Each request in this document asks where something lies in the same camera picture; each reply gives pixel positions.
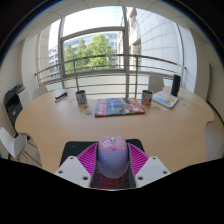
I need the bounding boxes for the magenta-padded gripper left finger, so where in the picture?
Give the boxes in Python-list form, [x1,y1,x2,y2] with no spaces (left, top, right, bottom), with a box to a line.
[54,142,101,189]

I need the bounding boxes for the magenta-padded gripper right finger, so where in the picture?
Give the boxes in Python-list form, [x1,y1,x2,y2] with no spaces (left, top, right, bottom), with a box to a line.
[126,142,172,189]

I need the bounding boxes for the pink and lilac computer mouse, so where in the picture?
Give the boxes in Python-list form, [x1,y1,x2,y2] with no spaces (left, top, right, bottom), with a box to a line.
[96,135,130,179]

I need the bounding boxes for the black mouse pad, red-blue print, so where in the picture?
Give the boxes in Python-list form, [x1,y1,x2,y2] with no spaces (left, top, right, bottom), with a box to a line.
[59,139,146,190]

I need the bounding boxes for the white chair with wooden legs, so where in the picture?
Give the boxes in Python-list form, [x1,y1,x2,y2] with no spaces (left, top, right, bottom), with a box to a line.
[0,126,43,168]

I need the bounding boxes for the colourful red magazine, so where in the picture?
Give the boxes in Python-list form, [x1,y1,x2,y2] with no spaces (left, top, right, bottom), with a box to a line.
[94,97,146,118]

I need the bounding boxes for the black and white printer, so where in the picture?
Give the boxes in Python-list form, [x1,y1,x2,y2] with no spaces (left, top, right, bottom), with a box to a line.
[3,83,31,135]

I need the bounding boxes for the black cylinder speaker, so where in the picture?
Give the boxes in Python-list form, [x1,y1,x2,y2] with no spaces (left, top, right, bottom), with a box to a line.
[170,74,182,98]

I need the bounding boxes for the metal balcony railing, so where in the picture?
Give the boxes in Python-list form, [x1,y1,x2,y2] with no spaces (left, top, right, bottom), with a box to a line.
[34,54,186,98]

